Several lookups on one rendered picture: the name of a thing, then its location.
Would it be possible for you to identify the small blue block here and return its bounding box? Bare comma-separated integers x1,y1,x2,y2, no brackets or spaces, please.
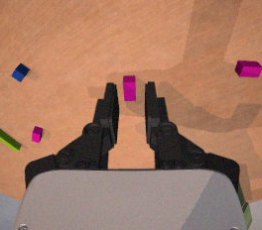
11,63,29,82

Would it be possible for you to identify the magenta rod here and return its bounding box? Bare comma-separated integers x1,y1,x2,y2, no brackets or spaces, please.
32,126,43,143
235,60,262,77
123,75,136,101

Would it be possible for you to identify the lime green rod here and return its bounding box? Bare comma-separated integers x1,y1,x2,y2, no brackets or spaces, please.
0,129,22,152

